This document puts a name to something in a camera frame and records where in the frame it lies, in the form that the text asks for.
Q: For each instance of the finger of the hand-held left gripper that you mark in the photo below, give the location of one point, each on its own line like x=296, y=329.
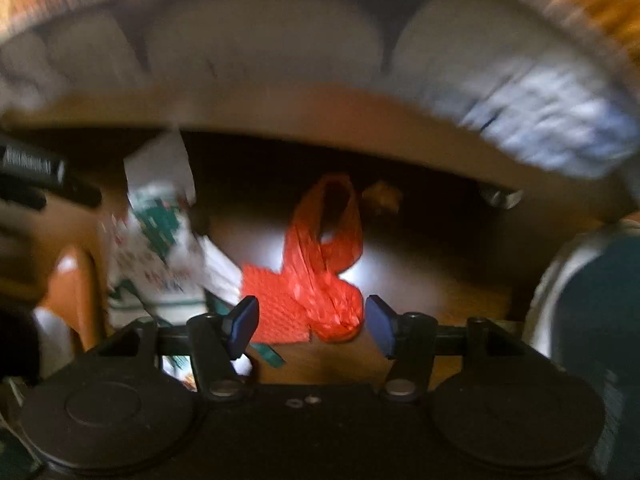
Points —
x=80, y=192

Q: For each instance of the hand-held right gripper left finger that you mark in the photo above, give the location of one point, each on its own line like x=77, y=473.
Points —
x=244, y=324

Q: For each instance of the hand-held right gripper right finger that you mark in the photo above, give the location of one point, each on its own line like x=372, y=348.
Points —
x=380, y=327

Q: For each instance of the red foam mesh net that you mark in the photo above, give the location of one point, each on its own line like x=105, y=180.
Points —
x=272, y=305

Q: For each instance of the green plastic strip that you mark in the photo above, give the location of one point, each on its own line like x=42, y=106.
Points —
x=270, y=355

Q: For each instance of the small white paper piece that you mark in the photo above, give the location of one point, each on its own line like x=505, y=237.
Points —
x=220, y=272

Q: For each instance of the white paper sheet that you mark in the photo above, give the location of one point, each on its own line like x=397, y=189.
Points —
x=162, y=165

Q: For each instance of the white packet with green print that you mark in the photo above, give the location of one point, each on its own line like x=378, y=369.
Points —
x=150, y=255

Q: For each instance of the metal sofa foot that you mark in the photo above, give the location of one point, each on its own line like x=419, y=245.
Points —
x=500, y=196

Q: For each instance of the grey cushioned sofa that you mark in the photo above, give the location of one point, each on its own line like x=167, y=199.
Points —
x=280, y=45

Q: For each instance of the blue white patterned cloth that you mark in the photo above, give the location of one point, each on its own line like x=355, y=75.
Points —
x=545, y=115

